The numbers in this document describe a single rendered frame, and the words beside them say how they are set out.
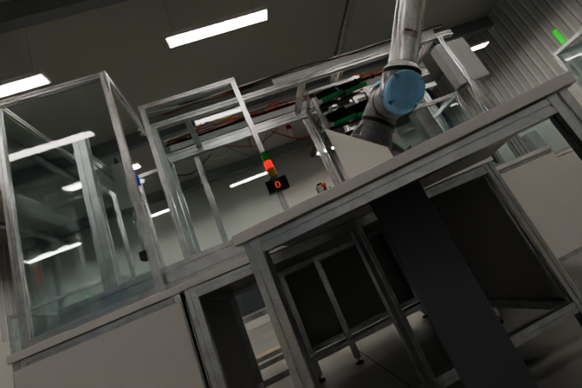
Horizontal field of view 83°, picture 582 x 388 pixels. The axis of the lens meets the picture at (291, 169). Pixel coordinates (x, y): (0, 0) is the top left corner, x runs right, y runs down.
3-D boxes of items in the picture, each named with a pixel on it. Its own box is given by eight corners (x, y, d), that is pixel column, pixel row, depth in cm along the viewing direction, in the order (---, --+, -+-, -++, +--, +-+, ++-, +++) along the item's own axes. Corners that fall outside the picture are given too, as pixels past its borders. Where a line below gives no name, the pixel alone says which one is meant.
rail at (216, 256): (378, 203, 152) (367, 182, 156) (190, 281, 136) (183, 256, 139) (374, 206, 157) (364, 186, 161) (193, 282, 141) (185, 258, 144)
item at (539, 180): (632, 253, 218) (549, 144, 245) (498, 326, 197) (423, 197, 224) (551, 263, 281) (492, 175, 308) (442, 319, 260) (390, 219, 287)
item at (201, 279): (494, 159, 155) (490, 154, 156) (180, 291, 127) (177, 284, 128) (391, 223, 286) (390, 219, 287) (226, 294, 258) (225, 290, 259)
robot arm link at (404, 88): (405, 121, 108) (426, -41, 109) (425, 113, 93) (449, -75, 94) (369, 116, 108) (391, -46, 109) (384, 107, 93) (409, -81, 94)
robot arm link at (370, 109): (388, 131, 120) (401, 96, 120) (402, 125, 107) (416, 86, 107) (358, 119, 120) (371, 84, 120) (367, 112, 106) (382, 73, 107)
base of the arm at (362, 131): (391, 151, 104) (401, 123, 105) (345, 137, 108) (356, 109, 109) (388, 158, 119) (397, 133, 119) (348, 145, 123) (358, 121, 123)
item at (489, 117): (578, 80, 73) (569, 69, 74) (234, 247, 88) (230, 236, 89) (488, 158, 139) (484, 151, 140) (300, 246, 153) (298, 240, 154)
